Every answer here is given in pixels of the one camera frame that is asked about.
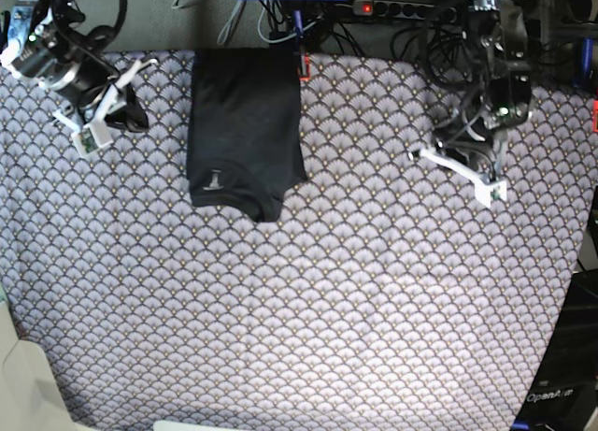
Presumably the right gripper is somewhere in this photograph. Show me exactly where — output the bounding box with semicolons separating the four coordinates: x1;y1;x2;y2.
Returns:
52;58;159;159

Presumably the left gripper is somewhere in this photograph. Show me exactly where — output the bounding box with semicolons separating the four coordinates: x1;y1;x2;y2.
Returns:
407;131;508;208

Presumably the black T-shirt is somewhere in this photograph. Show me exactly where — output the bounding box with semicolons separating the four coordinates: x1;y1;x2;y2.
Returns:
186;49;307;223

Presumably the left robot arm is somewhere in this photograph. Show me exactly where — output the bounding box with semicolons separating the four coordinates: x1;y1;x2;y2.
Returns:
409;0;533;208

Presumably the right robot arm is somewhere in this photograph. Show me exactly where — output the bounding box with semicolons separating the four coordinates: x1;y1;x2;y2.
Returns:
1;0;158;158

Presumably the red clamp right edge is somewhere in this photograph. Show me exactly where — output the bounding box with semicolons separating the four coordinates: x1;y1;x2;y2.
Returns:
592;99;598;133

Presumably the fan patterned table cloth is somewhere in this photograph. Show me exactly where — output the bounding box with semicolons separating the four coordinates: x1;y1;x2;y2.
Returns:
1;51;597;430

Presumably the red black table clamp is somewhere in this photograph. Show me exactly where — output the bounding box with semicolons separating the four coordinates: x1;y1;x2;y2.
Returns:
298;52;311;81

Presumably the black OpenArm box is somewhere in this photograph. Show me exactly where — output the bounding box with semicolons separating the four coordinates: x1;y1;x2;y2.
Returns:
518;270;597;430

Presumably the black cable bundle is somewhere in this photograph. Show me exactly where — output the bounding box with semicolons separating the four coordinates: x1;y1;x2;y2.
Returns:
256;0;468;77

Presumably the white power strip red switch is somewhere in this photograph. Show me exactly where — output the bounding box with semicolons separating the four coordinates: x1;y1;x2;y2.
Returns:
349;0;434;21

